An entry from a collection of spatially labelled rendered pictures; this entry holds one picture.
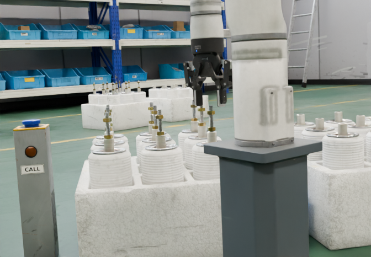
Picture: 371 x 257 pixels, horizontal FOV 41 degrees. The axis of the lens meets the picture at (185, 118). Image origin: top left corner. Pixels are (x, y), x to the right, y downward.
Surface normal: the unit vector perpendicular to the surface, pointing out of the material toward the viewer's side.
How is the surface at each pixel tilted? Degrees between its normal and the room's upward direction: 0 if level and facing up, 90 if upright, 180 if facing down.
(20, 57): 90
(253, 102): 90
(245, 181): 90
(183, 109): 90
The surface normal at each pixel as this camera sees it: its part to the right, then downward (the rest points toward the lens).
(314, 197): -0.98, 0.07
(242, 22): -0.51, 0.13
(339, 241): 0.20, 0.10
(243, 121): -0.76, 0.11
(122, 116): 0.70, 0.04
